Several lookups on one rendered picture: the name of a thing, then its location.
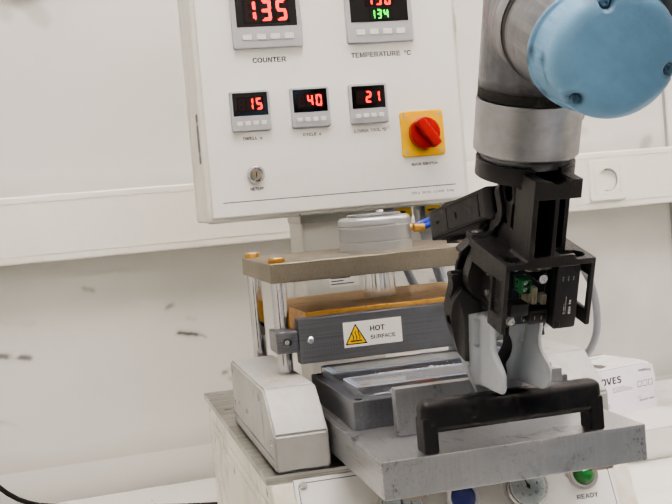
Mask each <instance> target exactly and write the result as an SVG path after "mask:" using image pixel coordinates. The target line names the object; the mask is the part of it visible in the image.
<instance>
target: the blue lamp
mask: <svg viewBox="0 0 672 504"><path fill-rule="evenodd" d="M451 500H452V503H453V504H475V502H476V494H475V491H474V490H473V489H472V488H467V489H461V490H454V491H452V492H451Z"/></svg>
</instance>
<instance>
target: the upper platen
mask: <svg viewBox="0 0 672 504"><path fill-rule="evenodd" d="M362 282H363V290H360V291H350V292H341V293H331V294H322V295H313V296H303V297H294V298H288V308H289V319H290V328H292V329H294V330H295V323H294V319H295V318H298V317H307V316H316V315H325V314H334V313H343V312H352V311H361V310H370V309H379V308H388V307H397V306H406V305H415V304H424V303H433V302H442V301H444V299H445V293H446V289H447V285H448V283H446V282H434V283H425V284H416V285H406V286H397V287H396V283H395V272H388V273H378V274H368V275H362Z"/></svg>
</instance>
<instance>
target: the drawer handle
mask: <svg viewBox="0 0 672 504"><path fill-rule="evenodd" d="M578 412H580V417H581V425H582V426H583V427H585V428H588V429H590V430H593V431H594V430H600V429H604V427H605V425H604V411H603V397H602V395H601V393H600V385H599V382H597V381H596V380H595V379H592V378H580V379H572V380H565V381H557V382H550V384H549V386H548V387H547V388H545V389H541V388H538V387H535V386H532V385H528V386H520V387H513V388H507V390H506V393H505V394H503V395H502V394H499V393H497V392H494V391H492V390H490V391H483V392H476V393H468V394H461V395H453V396H446V397H438V398H431V399H424V400H421V401H418V403H417V405H416V413H417V416H416V431H417V443H418V449H419V451H421V452H422V453H424V454H425V455H431V454H438V453H439V451H440V449H439V437H438V432H445V431H452V430H459V429H466V428H473V427H480V426H487V425H494V424H501V423H508V422H515V421H522V420H529V419H536V418H543V417H550V416H557V415H564V414H571V413H578Z"/></svg>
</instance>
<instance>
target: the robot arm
mask: <svg viewBox="0 0 672 504"><path fill-rule="evenodd" d="M671 77H672V0H483V8H482V25H481V40H480V56H479V71H478V89H477V95H476V105H475V121H474V137H473V148H474V149H475V150H476V151H477V152H476V157H475V174H476V175H477V176H478V177H480V178H481V179H484V180H486V181H489V182H492V183H496V184H497V185H496V186H486V187H483V188H481V189H479V190H477V191H474V192H472V193H470V194H468V195H465V196H463V197H461V198H459V199H456V200H453V201H449V202H446V203H444V204H442V206H441V207H439V208H436V209H434V210H432V211H430V212H429V217H430V224H431V232H432V240H433V241H434V240H447V243H459V244H458V245H457V246H456V247H455V248H456V250H457V251H459V254H458V259H457V260H456V264H455V270H450V271H448V272H447V277H448V285H447V289H446V293H445V299H444V315H445V320H446V323H447V326H448V329H449V332H450V334H451V337H452V339H453V342H454V345H455V347H456V350H457V352H458V354H459V356H460V358H461V361H462V363H463V366H464V368H465V371H466V373H467V375H468V377H469V380H470V382H471V384H472V386H473V388H474V390H475V392H483V391H490V390H492V391H494V392H497V393H499V394H502V395H503V394H505V393H506V390H507V388H513V387H520V386H522V384H523V382H524V383H527V384H530V385H532V386H535V387H538V388H541V389H545V388H547V387H548V386H549V384H550V382H551V378H552V369H551V365H550V363H549V361H548V359H547V357H546V355H545V353H544V351H543V348H542V342H541V339H542V330H543V327H544V325H545V324H546V323H547V324H548V325H549V326H551V327H552V328H553V329H557V328H565V327H573V326H574V324H575V317H576V318H577V319H579V320H580V321H581V322H582V323H584V324H585V325H586V324H589V318H590V309H591V300H592V291H593V282H594V273H595V264H596V257H595V256H593V255H592V254H590V253H589V252H587V251H586V250H584V249H582V248H581V247H579V246H578V245H576V244H575V243H573V242H572V241H570V240H569V239H567V238H566V233H567V223H568V213H569V204H570V198H581V196H582V186H583V178H581V177H579V176H577V175H576V174H575V165H576V159H575V157H576V156H577V155H578V154H579V147H580V137H581V128H582V120H583V119H584V117H585V115H586V116H589V117H593V118H600V119H613V118H620V117H624V116H628V115H631V114H633V113H636V112H638V111H640V110H642V109H643V108H645V107H646V106H648V105H649V104H651V103H652V102H653V101H654V100H655V99H656V98H657V97H658V96H659V95H660V94H661V93H662V92H663V91H664V89H665V88H666V87H667V85H668V84H669V82H670V80H671ZM580 270H582V271H583V272H585V273H586V274H588V278H587V287H586V296H585V306H584V305H583V304H581V303H580V302H579V301H577V297H578V287H579V278H580ZM482 306H483V307H484V308H485V309H484V308H483V307H482ZM499 334H500V335H503V344H502V346H501V348H500V350H499V352H497V346H496V341H497V339H498V337H499Z"/></svg>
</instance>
